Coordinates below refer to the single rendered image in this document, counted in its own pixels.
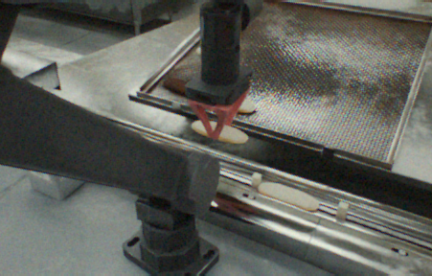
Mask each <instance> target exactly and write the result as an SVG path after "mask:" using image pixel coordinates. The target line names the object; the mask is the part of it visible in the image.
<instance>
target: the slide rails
mask: <svg viewBox="0 0 432 276"><path fill-rule="evenodd" d="M131 131H133V130H131ZM133 132H134V133H136V134H139V135H141V136H143V137H148V136H146V135H145V134H140V133H138V132H135V131H133ZM148 138H151V139H152V140H155V141H158V142H160V143H162V144H166V145H169V146H173V147H176V148H180V147H178V146H176V145H174V144H169V143H167V142H165V141H160V140H158V139H155V138H153V137H148ZM181 149H182V148H181ZM219 165H220V170H221V171H222V172H227V173H229V174H233V175H236V176H238V177H240V178H245V179H247V180H250V181H252V175H253V174H254V173H255V172H251V171H249V170H246V169H245V168H240V167H238V166H236V165H231V164H230V163H227V162H225V161H220V160H219ZM219 180H221V181H226V182H228V183H230V184H232V185H237V186H239V187H240V188H244V189H246V190H249V191H250V192H255V193H257V194H260V195H261V196H262V194H261V193H260V192H259V190H258V189H257V188H252V187H250V186H247V185H243V184H241V183H239V182H237V181H233V180H231V179H229V178H224V177H222V176H220V177H219ZM266 182H270V183H277V184H281V185H284V186H286V187H288V188H291V189H296V190H298V191H301V192H305V194H307V195H309V196H311V197H313V198H314V199H316V200H317V201H318V202H319V205H321V206H326V207H327V208H330V209H331V210H336V211H337V208H338V205H339V203H340V201H341V200H339V199H334V198H332V197H329V196H327V195H321V194H319V193H314V192H312V191H310V190H308V189H303V188H301V187H298V186H296V185H291V184H289V183H287V182H283V181H281V180H278V179H276V178H271V177H269V176H266V175H264V174H262V175H261V184H262V183H266ZM348 204H349V207H348V210H347V215H349V216H351V217H354V218H358V219H362V220H365V221H368V222H370V223H372V224H377V225H379V226H382V227H384V228H388V229H391V230H393V231H395V232H400V233H401V234H404V235H405V236H410V237H413V238H415V239H417V240H421V241H424V242H427V243H430V244H432V232H431V231H429V230H427V229H422V228H419V227H418V226H416V225H411V224H408V223H406V222H404V221H399V220H397V219H394V218H388V217H386V216H383V215H380V214H377V213H375V212H372V211H368V210H365V209H363V208H361V207H356V206H353V205H351V204H350V203H348ZM308 212H310V213H314V214H315V215H318V216H320V217H325V218H326V219H330V220H335V221H336V222H339V223H341V224H346V225H347V226H350V227H351V228H356V229H358V230H360V231H363V232H367V233H369V234H371V235H375V236H378V237H380V238H382V239H386V240H388V241H390V242H395V243H398V244H400V245H402V246H405V247H409V248H412V249H413V250H416V251H420V252H422V253H424V254H426V255H431V256H432V251H430V250H427V249H425V248H423V247H418V246H416V245H414V244H412V243H408V242H405V241H402V240H398V239H395V238H393V237H391V236H387V235H384V234H382V233H379V232H376V231H374V230H372V229H369V228H365V227H363V226H361V225H358V224H354V223H351V222H350V221H347V220H343V219H341V218H338V217H334V216H331V215H329V214H326V213H322V212H320V211H318V210H315V211H308Z"/></svg>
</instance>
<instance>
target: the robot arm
mask: <svg viewBox="0 0 432 276"><path fill-rule="evenodd" d="M76 1H86V0H0V63H1V60H2V57H3V55H4V53H5V51H6V47H7V45H8V43H9V39H10V36H11V33H12V29H13V26H14V25H15V22H16V18H17V16H18V14H19V11H20V8H28V9H38V8H46V7H51V6H53V5H54V4H55V3H56V2H59V3H63V2H76ZM262 8H263V1H262V0H210V1H209V2H206V3H204V4H201V5H200V7H199V22H200V65H201V71H200V73H199V74H198V75H197V76H196V77H194V78H193V79H192V80H190V81H189V82H188V83H186V85H185V90H186V95H188V103H189V106H190V107H191V108H192V109H193V111H194V113H195V114H196V116H197V117H198V118H199V120H200V121H201V122H202V125H203V126H204V127H205V129H206V132H207V134H208V135H209V137H210V138H213V139H215V140H217V139H218V137H219V134H220V133H221V131H222V129H223V128H224V126H225V125H226V126H228V127H229V126H230V124H232V122H233V119H234V118H235V117H236V115H237V112H238V111H239V108H240V107H241V105H242V104H243V101H244V100H245V99H246V96H247V95H248V93H249V92H250V85H251V83H250V82H249V81H246V79H247V78H248V77H253V68H251V67H248V66H242V65H239V55H240V36H241V32H243V31H244V30H245V29H246V28H247V27H248V26H249V25H250V24H251V23H252V22H253V21H254V20H255V19H256V18H257V17H258V16H259V15H260V14H261V11H262ZM204 108H206V109H209V110H213V111H214V112H215V114H217V117H218V121H217V123H216V129H215V130H213V128H212V127H211V124H210V123H209V119H208V117H207V115H206V111H205V110H204ZM0 165H2V166H9V167H13V168H17V169H20V170H22V169H24V170H28V171H32V172H36V173H46V174H49V175H57V176H61V177H65V178H69V179H76V180H80V181H84V182H92V183H95V184H99V185H103V186H104V185H106V186H110V187H113V188H117V189H125V190H127V191H128V192H130V193H131V194H132V195H135V196H138V199H137V200H136V201H135V208H136V213H137V219H139V220H140V221H141V223H142V224H141V226H140V227H141V230H139V231H137V233H136V234H133V236H132V237H130V238H129V239H128V240H126V241H125V242H124V243H123V253H124V255H125V256H126V258H127V259H129V260H130V261H132V262H134V263H135V264H136V265H138V266H139V267H140V268H141V269H143V270H144V271H145V272H146V273H148V274H149V275H150V276H204V275H206V273H207V272H209V270H210V269H211V268H213V266H214V265H215V264H216V263H217V262H218V261H219V248H218V247H216V246H215V245H213V244H212V243H209V242H208V241H206V240H204V239H202V237H199V227H198V221H197V220H195V215H197V216H203V215H204V214H205V213H206V212H207V211H208V209H209V207H210V205H212V203H213V199H214V198H215V195H216V189H217V186H218V183H219V175H220V165H219V160H218V159H217V158H216V157H211V156H210V155H209V154H205V153H202V152H199V151H191V150H185V149H181V148H176V147H173V146H169V145H166V144H161V143H158V142H155V141H150V140H149V139H147V138H145V137H142V136H141V135H139V134H136V133H134V132H133V131H131V130H128V129H126V128H124V127H121V126H119V125H117V124H114V123H113V122H111V121H108V120H107V119H106V118H104V117H100V116H99V115H97V114H96V113H93V112H91V111H89V110H86V109H85V108H83V107H81V106H78V105H76V104H74V103H71V102H69V101H68V100H64V99H63V98H61V97H60V96H57V95H55V94H54V93H50V92H49V91H47V90H46V89H43V88H41V87H39V86H37V85H34V84H32V83H31V82H27V81H26V80H24V79H21V78H20V77H18V76H16V75H14V74H13V72H12V70H11V69H10V68H7V67H6V66H4V65H3V64H0Z"/></svg>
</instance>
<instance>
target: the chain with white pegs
mask: <svg viewBox="0 0 432 276"><path fill-rule="evenodd" d="M219 176H222V177H224V178H229V179H231V180H233V181H237V182H239V183H241V184H243V185H247V186H250V187H252V188H257V189H258V187H259V186H260V184H261V174H259V173H256V172H254V174H253V175H252V181H251V185H250V184H248V183H246V182H244V181H243V182H242V181H239V180H237V179H235V178H231V177H228V176H227V175H225V174H220V175H219ZM348 207H349V204H348V203H344V202H342V201H340V203H339V205H338V208H337V211H336V214H331V213H330V212H328V211H326V210H321V209H319V208H318V209H317V210H318V211H320V212H322V213H326V214H329V215H331V216H334V217H338V218H340V219H343V220H347V221H350V222H351V223H354V224H358V225H361V226H363V227H365V228H369V229H372V230H374V231H376V232H379V233H382V234H384V235H387V236H391V237H393V238H395V239H398V240H402V241H405V242H408V243H412V244H414V245H416V246H418V247H423V248H425V249H427V250H430V251H432V248H431V247H427V246H425V245H423V244H418V243H416V242H413V241H410V240H406V239H404V238H400V237H399V236H395V235H393V234H391V233H388V232H382V231H381V230H379V229H377V228H373V227H371V226H369V225H365V224H362V223H360V222H358V221H355V220H350V219H347V218H346V215H347V210H348Z"/></svg>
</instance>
